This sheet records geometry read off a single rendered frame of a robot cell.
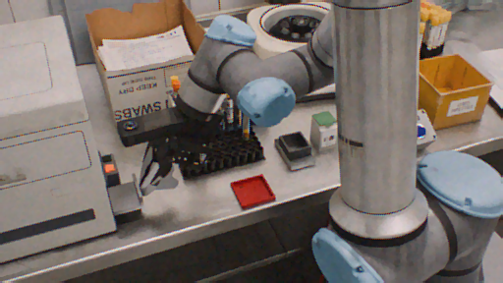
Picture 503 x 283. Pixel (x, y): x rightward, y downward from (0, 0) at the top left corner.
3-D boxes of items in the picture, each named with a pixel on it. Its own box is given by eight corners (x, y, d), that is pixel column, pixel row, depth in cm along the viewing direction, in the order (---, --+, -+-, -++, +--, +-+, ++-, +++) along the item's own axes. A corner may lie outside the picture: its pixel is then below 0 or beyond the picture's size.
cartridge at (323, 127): (318, 152, 114) (321, 127, 110) (308, 139, 117) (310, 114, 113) (336, 147, 115) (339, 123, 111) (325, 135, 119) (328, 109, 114)
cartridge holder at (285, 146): (291, 171, 110) (291, 157, 107) (274, 143, 116) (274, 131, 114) (314, 165, 111) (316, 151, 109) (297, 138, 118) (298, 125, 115)
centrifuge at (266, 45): (267, 107, 126) (268, 62, 118) (242, 43, 148) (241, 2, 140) (365, 94, 130) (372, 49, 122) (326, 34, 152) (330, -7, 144)
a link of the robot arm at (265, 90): (319, 74, 80) (277, 35, 86) (255, 99, 75) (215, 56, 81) (312, 113, 85) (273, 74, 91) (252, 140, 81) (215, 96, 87)
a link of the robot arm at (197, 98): (195, 88, 86) (180, 62, 91) (183, 111, 87) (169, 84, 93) (234, 98, 90) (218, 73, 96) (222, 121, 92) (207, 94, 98)
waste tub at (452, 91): (430, 132, 119) (440, 94, 113) (400, 98, 129) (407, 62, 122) (482, 120, 122) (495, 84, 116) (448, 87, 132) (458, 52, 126)
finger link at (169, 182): (169, 208, 101) (190, 171, 97) (139, 205, 97) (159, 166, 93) (165, 198, 103) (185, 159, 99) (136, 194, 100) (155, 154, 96)
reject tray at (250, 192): (242, 209, 102) (242, 206, 101) (230, 185, 107) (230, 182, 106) (275, 199, 104) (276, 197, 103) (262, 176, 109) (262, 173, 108)
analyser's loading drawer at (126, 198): (27, 245, 93) (18, 224, 89) (24, 217, 97) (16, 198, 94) (145, 211, 99) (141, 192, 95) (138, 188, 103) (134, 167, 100)
